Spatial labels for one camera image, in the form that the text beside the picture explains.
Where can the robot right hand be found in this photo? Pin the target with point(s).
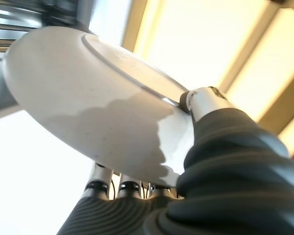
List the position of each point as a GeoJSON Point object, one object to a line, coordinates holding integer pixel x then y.
{"type": "Point", "coordinates": [235, 183]}

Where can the yellow window with dark frame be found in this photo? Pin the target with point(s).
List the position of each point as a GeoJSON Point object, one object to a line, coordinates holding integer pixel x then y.
{"type": "Point", "coordinates": [284, 102]}

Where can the cream round plate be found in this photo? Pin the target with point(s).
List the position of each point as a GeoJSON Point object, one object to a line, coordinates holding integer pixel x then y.
{"type": "Point", "coordinates": [76, 85]}

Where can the black sink dish rack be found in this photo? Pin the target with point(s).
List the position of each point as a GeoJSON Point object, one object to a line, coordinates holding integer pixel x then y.
{"type": "Point", "coordinates": [14, 24]}

